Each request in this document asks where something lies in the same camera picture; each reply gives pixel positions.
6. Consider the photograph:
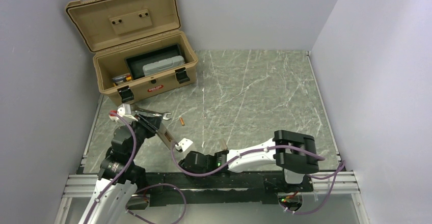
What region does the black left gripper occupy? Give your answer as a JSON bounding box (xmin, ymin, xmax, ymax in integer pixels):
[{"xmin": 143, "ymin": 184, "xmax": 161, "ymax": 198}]
[{"xmin": 127, "ymin": 113, "xmax": 163, "ymax": 158}]

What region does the beige battery compartment cover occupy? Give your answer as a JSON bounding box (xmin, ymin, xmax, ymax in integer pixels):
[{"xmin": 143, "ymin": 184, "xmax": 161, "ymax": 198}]
[{"xmin": 219, "ymin": 138, "xmax": 228, "ymax": 151}]

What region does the orange AAA battery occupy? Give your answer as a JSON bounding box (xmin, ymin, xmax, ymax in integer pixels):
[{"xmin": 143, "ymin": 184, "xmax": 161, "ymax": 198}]
[{"xmin": 179, "ymin": 117, "xmax": 185, "ymax": 126}]

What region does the white remote control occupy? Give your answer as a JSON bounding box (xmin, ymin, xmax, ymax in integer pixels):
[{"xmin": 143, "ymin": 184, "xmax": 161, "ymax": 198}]
[{"xmin": 156, "ymin": 122, "xmax": 178, "ymax": 150}]

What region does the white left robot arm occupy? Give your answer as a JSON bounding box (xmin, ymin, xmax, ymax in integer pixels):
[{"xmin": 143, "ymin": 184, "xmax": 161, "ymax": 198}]
[{"xmin": 79, "ymin": 114, "xmax": 162, "ymax": 223}]

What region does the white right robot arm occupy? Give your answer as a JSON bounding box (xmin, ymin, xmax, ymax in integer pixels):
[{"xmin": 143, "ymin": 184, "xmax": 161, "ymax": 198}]
[{"xmin": 175, "ymin": 130, "xmax": 325, "ymax": 191}]

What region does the pack of batteries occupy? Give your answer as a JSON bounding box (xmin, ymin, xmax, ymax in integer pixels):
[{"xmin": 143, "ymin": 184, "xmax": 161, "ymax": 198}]
[{"xmin": 112, "ymin": 73, "xmax": 132, "ymax": 86}]

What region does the silver open-end wrench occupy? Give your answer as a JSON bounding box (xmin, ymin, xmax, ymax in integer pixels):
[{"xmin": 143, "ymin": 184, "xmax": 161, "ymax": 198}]
[{"xmin": 132, "ymin": 107, "xmax": 172, "ymax": 121}]

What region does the black tray in toolbox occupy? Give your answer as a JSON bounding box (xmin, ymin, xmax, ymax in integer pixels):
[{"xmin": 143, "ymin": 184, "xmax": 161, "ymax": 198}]
[{"xmin": 125, "ymin": 44, "xmax": 186, "ymax": 79}]

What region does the grey plastic case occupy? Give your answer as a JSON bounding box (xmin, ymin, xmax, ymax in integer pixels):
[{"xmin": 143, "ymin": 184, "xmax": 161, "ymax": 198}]
[{"xmin": 142, "ymin": 55, "xmax": 185, "ymax": 76}]

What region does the tan plastic toolbox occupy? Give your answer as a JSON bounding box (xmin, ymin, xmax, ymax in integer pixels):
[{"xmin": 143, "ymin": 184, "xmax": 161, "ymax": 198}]
[{"xmin": 65, "ymin": 0, "xmax": 198, "ymax": 105}]

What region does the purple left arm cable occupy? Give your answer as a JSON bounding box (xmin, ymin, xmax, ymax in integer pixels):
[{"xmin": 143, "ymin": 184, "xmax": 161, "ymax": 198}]
[{"xmin": 82, "ymin": 111, "xmax": 187, "ymax": 224}]

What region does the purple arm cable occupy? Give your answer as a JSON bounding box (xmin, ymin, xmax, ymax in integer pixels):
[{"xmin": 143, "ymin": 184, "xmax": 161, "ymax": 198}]
[
  {"xmin": 170, "ymin": 141, "xmax": 346, "ymax": 216},
  {"xmin": 82, "ymin": 111, "xmax": 187, "ymax": 224}
]

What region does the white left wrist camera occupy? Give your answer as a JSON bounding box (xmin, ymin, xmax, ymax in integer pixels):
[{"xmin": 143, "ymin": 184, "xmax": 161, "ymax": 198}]
[{"xmin": 109, "ymin": 103, "xmax": 138, "ymax": 123}]

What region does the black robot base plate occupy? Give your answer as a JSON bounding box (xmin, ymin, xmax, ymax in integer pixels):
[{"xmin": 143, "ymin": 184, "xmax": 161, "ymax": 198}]
[{"xmin": 126, "ymin": 171, "xmax": 313, "ymax": 210}]

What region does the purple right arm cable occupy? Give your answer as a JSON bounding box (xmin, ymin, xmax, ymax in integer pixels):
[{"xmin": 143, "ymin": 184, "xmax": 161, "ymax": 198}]
[{"xmin": 170, "ymin": 141, "xmax": 346, "ymax": 216}]

